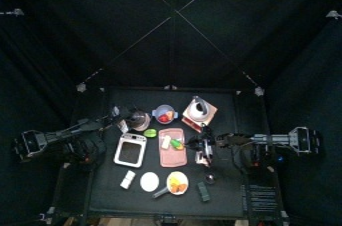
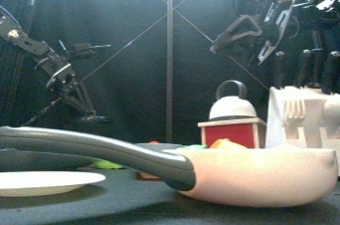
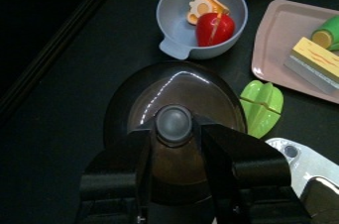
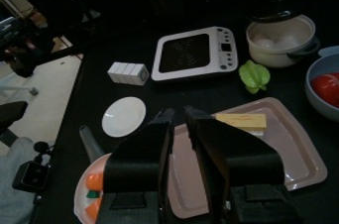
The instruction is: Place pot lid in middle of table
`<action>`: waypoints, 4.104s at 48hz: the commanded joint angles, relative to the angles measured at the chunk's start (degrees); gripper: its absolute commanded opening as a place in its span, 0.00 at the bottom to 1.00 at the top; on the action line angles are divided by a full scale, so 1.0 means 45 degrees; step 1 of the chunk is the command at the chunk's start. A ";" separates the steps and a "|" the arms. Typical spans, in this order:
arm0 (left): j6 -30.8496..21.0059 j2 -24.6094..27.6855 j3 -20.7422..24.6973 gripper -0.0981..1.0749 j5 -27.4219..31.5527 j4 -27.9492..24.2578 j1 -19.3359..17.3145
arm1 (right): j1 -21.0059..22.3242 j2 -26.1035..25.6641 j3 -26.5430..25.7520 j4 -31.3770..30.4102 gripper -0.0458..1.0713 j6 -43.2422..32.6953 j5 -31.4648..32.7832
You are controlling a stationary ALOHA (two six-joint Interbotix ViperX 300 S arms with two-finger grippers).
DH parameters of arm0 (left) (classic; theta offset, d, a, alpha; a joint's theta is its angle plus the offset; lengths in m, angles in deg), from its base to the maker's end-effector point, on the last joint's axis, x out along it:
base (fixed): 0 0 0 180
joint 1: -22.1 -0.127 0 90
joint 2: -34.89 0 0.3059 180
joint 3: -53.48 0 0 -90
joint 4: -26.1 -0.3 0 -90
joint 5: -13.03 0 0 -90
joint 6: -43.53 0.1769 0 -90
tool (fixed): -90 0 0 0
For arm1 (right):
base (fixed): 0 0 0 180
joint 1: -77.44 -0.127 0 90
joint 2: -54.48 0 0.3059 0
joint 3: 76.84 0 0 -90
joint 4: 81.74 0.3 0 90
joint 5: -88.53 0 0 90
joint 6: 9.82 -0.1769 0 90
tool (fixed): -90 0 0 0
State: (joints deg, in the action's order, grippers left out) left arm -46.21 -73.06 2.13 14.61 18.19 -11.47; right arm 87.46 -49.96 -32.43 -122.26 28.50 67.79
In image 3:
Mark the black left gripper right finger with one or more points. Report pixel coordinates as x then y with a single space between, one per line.
247 165

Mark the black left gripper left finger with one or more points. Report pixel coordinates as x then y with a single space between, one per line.
115 171

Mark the dark pot lid grey knob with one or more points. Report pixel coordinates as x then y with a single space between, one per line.
186 99

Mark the grey-blue toy pot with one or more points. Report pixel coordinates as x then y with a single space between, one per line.
180 26

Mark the green toy bell pepper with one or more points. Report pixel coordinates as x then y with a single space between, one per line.
262 109

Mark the pink plastic tray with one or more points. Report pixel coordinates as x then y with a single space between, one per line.
278 49

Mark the red toy pepper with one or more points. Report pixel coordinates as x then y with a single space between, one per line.
215 29

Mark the green toy cucumber piece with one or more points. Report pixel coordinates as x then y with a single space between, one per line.
327 34

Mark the toy toast with egg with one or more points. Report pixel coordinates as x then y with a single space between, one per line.
203 6

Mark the black aluminium frame rail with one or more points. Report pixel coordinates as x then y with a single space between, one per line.
57 41

